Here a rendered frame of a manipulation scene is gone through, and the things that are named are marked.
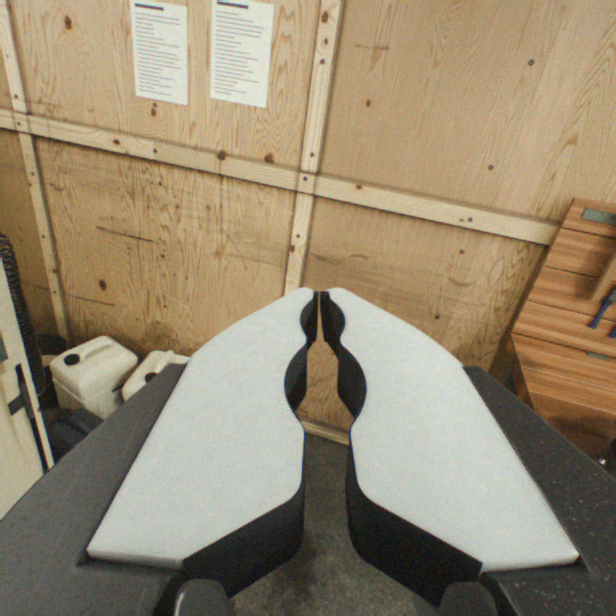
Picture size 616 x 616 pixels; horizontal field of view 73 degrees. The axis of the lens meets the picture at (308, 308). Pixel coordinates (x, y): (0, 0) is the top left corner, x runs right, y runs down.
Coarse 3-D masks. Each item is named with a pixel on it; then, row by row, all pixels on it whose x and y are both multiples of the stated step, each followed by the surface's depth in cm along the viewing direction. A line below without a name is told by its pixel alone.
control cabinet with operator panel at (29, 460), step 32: (0, 256) 82; (0, 288) 83; (0, 320) 85; (0, 352) 83; (0, 384) 91; (32, 384) 98; (0, 416) 93; (32, 416) 101; (0, 448) 96; (32, 448) 106; (0, 480) 98; (32, 480) 109; (0, 512) 101
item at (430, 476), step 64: (384, 320) 10; (384, 384) 8; (448, 384) 8; (384, 448) 7; (448, 448) 7; (512, 448) 7; (384, 512) 6; (448, 512) 6; (512, 512) 6; (448, 576) 6
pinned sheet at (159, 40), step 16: (144, 0) 140; (144, 16) 142; (160, 16) 141; (176, 16) 139; (144, 32) 144; (160, 32) 143; (176, 32) 142; (144, 48) 147; (160, 48) 146; (176, 48) 144; (144, 64) 149; (160, 64) 148; (176, 64) 147; (144, 80) 152; (160, 80) 151; (176, 80) 149; (144, 96) 155; (160, 96) 153; (176, 96) 152
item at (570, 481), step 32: (480, 384) 8; (512, 416) 7; (544, 448) 7; (576, 448) 7; (544, 480) 6; (576, 480) 6; (608, 480) 6; (576, 512) 6; (608, 512) 6; (576, 544) 5; (608, 544) 5; (512, 576) 5; (544, 576) 5; (576, 576) 5; (608, 576) 5; (512, 608) 5; (544, 608) 5; (576, 608) 5; (608, 608) 5
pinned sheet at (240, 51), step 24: (216, 0) 134; (240, 0) 133; (216, 24) 138; (240, 24) 136; (264, 24) 134; (216, 48) 141; (240, 48) 139; (264, 48) 137; (216, 72) 145; (240, 72) 143; (264, 72) 141; (216, 96) 148; (240, 96) 146; (264, 96) 144
